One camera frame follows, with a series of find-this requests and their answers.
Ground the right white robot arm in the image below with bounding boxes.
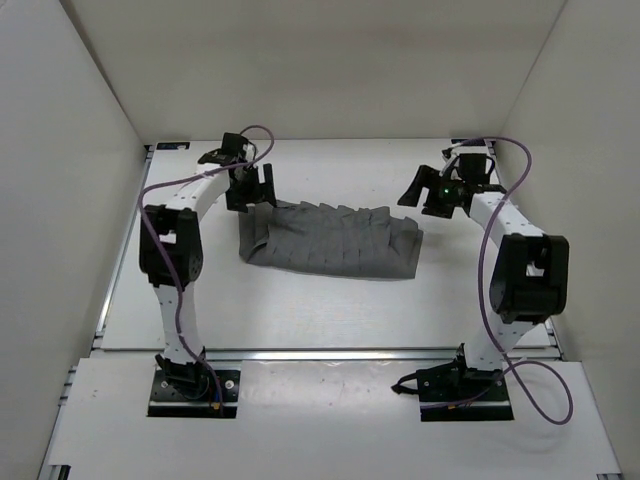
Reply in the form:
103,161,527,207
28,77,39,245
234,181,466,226
398,153,569,401

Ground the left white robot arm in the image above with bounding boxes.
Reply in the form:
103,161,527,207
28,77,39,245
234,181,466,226
137,124,276,398

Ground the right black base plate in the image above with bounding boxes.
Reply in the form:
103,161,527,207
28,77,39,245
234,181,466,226
391,361,514,422

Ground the grey pleated skirt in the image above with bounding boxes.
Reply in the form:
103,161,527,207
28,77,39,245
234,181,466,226
238,202,423,280

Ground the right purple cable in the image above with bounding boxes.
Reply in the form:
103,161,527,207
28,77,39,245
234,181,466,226
441,136,574,426

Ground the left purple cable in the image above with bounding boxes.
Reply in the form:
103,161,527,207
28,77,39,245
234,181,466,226
139,124,276,381

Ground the purple cable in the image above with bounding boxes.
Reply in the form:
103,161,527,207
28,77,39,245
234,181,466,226
441,136,574,426
139,124,276,381

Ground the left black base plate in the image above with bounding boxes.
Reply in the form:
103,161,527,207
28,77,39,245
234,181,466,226
147,369,241,419

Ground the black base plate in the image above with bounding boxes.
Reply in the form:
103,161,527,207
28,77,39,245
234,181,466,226
391,361,514,422
147,369,241,419

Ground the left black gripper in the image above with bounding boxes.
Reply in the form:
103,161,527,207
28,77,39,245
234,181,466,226
226,164,277,214

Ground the blue corner label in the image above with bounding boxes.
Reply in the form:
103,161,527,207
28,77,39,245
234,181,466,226
451,138,486,148
155,142,190,151

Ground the aluminium front rail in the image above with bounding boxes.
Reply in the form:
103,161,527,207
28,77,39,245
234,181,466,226
207,348,456,362

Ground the left blue corner label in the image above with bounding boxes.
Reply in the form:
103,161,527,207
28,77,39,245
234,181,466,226
155,142,190,151

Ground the right blue corner label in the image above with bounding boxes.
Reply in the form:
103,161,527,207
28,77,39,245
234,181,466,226
451,138,486,148

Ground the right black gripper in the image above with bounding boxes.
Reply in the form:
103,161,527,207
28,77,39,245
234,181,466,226
399,167,465,220

